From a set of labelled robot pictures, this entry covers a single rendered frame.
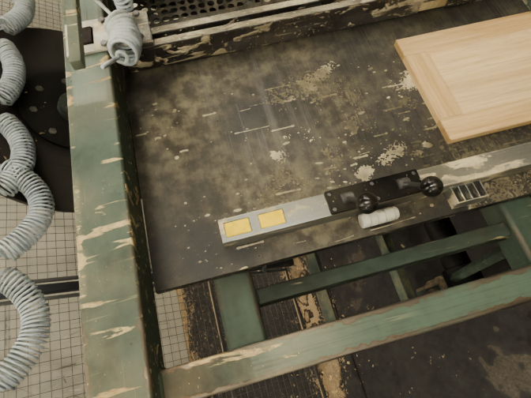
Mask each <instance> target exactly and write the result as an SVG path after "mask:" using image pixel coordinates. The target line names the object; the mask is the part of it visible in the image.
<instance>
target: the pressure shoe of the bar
mask: <svg viewBox="0 0 531 398"><path fill-rule="evenodd" d="M447 1H448V0H435V1H431V2H424V3H421V6H420V8H419V11H418V12H420V11H423V10H427V9H434V8H439V7H442V6H445V5H446V3H447Z"/></svg>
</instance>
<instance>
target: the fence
mask: <svg viewBox="0 0 531 398"><path fill-rule="evenodd" d="M530 170H531V142H528V143H524V144H521V145H515V146H512V147H509V148H503V149H500V150H496V151H493V152H487V153H484V154H480V155H477V156H471V157H468V158H464V159H461V160H455V161H452V162H449V163H443V164H440V165H436V166H433V167H427V168H424V169H420V170H417V172H418V174H419V176H420V179H421V181H422V180H423V179H424V178H426V177H427V176H436V177H438V178H440V179H441V180H442V182H443V191H442V193H444V192H445V191H446V190H448V189H449V188H450V187H452V186H457V185H461V184H464V183H467V182H473V181H476V180H479V179H480V181H481V182H487V181H491V180H493V179H497V178H502V177H506V176H509V175H514V174H517V173H521V172H524V171H530ZM424 197H426V196H425V195H423V194H422V192H421V193H415V194H412V195H408V196H405V197H400V198H397V199H393V200H390V201H384V202H381V203H378V208H377V209H376V210H378V209H381V208H386V207H390V206H393V205H399V204H402V203H405V202H408V201H414V200H417V199H421V198H424ZM280 209H282V211H283V213H284V218H285V221H286V223H282V224H278V225H275V226H272V227H267V228H263V229H261V225H260V223H259V219H258V215H261V214H264V213H267V212H273V211H276V210H280ZM359 214H362V212H360V211H359V210H358V209H353V210H350V211H347V212H342V213H338V214H335V215H331V214H330V210H329V207H328V204H327V203H326V199H325V196H324V194H320V195H317V196H313V197H308V198H304V199H301V200H298V201H292V202H288V203H285V204H282V205H276V206H273V207H269V208H264V209H260V210H257V211H253V212H248V213H244V214H241V215H237V216H232V217H229V218H226V219H222V220H218V224H219V228H220V234H221V238H222V242H223V244H224V248H225V249H227V248H231V247H234V246H240V245H243V244H247V243H250V242H255V241H258V240H262V239H265V238H271V237H273V236H277V235H282V234H286V233H289V232H293V231H298V230H301V229H304V228H308V227H313V226H316V225H319V224H323V223H328V222H332V221H335V220H340V219H344V218H347V217H350V216H356V215H359ZM245 218H248V219H249V222H250V228H251V232H247V233H244V234H241V235H236V236H232V237H229V238H227V236H226V232H225V229H224V223H229V222H232V221H236V220H241V219H245Z"/></svg>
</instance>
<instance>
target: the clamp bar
mask: <svg viewBox="0 0 531 398"><path fill-rule="evenodd" d="M113 1H114V3H115V6H116V9H123V10H125V11H127V12H128V14H130V15H131V16H132V17H133V18H134V21H135V22H136V23H137V26H138V28H139V29H140V33H141V38H142V40H141V41H142V51H141V56H140V58H139V60H138V62H137V64H135V65H133V66H128V67H129V69H130V72H131V73H134V72H138V71H142V70H147V69H153V68H157V67H161V66H169V65H172V64H176V63H180V62H188V61H191V60H195V59H200V58H207V57H210V56H214V55H219V54H226V53H229V52H233V51H241V50H245V49H248V48H252V47H260V46H263V45H267V44H271V43H279V42H282V41H286V40H290V39H298V38H301V37H305V36H312V35H317V34H320V33H324V32H332V31H336V30H339V29H343V28H351V27H355V26H358V25H362V24H370V23H374V22H377V21H384V20H389V19H393V18H396V17H403V16H408V15H412V14H415V13H418V11H419V8H420V6H421V3H424V2H431V1H435V0H290V1H286V2H278V3H274V4H270V5H266V6H259V7H254V8H250V9H243V10H239V11H235V12H230V13H223V14H219V15H215V16H210V17H203V18H198V19H194V20H190V21H183V22H179V23H174V24H167V25H163V26H159V27H155V28H150V26H149V19H148V15H147V11H146V9H144V10H139V11H137V10H134V11H133V12H131V13H129V12H130V11H132V10H133V9H134V4H133V3H134V1H133V0H113ZM475 1H480V0H448V1H447V3H446V7H449V6H455V5H460V4H464V3H468V2H475ZM126 3H129V4H128V5H125V4H126ZM129 7H130V8H129ZM105 19H106V17H99V18H98V19H95V20H89V21H82V22H81V23H82V28H84V27H88V26H91V28H92V32H93V39H94V43H93V44H89V45H84V49H85V55H88V54H95V53H98V52H102V51H108V49H107V42H108V40H109V38H108V35H107V33H106V32H105V29H104V21H105Z"/></svg>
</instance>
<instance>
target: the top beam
mask: <svg viewBox="0 0 531 398"><path fill-rule="evenodd" d="M61 7H62V30H63V43H64V55H65V68H66V92H67V105H68V117H69V130H70V154H71V167H72V179H73V202H74V215H75V228H76V240H77V265H78V277H79V290H80V302H81V327H82V339H83V352H84V364H85V388H86V398H161V394H160V383H159V377H158V374H159V373H160V367H164V357H163V352H162V346H161V340H160V330H159V324H158V318H157V312H156V302H155V296H154V290H153V280H152V274H151V268H150V263H149V252H148V247H147V241H146V235H145V225H144V219H143V213H142V207H141V197H140V191H139V185H138V180H137V170H136V164H135V158H134V148H133V142H132V137H131V131H130V120H129V115H128V109H127V103H126V93H125V87H124V81H123V75H122V65H121V64H119V63H117V62H114V63H113V64H111V65H109V66H108V67H106V68H105V69H101V68H100V66H101V65H102V64H104V63H105V62H107V61H108V60H110V59H112V57H111V56H110V54H109V52H108V51H102V52H98V53H95V54H88V55H85V66H86V68H85V69H79V70H74V69H73V67H72V66H71V65H70V60H69V59H68V58H67V57H66V35H65V25H66V4H65V0H61ZM80 7H81V21H89V20H95V19H98V18H99V17H107V16H108V14H107V13H106V12H105V11H104V10H103V9H102V8H101V7H100V6H99V5H98V4H97V3H96V2H95V1H94V0H80Z"/></svg>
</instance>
